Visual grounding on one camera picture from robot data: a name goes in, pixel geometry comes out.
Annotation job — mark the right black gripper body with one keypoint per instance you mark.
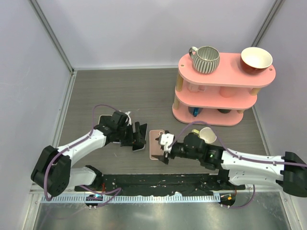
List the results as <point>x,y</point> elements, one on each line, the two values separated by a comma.
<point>179,149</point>

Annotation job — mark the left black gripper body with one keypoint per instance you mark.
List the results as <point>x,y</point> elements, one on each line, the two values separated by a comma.
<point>125,134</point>

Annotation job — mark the pink phone case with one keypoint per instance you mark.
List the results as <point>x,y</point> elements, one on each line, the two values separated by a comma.
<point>154,148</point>

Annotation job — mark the beige phone case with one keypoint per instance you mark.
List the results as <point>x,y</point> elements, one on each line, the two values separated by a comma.
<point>105,118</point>

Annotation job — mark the phone with white edge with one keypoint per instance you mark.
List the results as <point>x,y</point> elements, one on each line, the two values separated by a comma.
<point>105,119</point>

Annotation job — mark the black phone silver edge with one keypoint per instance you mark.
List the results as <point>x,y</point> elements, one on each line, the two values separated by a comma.
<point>138,147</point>

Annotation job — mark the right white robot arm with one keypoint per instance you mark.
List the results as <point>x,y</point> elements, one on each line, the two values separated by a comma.
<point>287,172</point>

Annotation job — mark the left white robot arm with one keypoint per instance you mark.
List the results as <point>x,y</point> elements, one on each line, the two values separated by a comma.
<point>54,171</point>

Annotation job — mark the yellow green mug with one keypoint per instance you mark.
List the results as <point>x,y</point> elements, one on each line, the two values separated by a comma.
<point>206,134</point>

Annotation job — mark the black mounting plate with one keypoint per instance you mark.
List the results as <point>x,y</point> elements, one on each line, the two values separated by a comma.
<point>188,184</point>

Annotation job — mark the blue cup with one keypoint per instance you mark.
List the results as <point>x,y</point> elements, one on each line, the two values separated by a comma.
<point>194,111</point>

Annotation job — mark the dark cup bottom shelf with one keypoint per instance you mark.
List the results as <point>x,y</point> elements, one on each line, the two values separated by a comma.
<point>224,111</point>

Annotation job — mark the clear pink glass cup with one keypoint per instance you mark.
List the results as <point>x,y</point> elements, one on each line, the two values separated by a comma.
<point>196,88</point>

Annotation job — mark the pink three-tier shelf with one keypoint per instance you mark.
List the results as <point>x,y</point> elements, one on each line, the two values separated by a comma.
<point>228,74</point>

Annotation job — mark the grey striped mug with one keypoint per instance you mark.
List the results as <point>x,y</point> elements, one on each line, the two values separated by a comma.
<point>205,59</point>

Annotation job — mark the red white bowl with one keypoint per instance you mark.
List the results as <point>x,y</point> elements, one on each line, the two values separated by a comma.
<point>254,60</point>

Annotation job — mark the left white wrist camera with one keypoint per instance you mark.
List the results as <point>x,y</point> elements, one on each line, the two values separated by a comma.
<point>129,121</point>

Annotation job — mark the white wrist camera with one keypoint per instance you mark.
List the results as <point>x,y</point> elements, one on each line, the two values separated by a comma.
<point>129,121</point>
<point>165,140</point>

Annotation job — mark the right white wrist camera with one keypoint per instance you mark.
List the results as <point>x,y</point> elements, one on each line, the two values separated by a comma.
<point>165,140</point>

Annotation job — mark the white slotted cable duct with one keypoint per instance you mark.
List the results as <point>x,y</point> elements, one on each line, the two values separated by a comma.
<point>176,198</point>

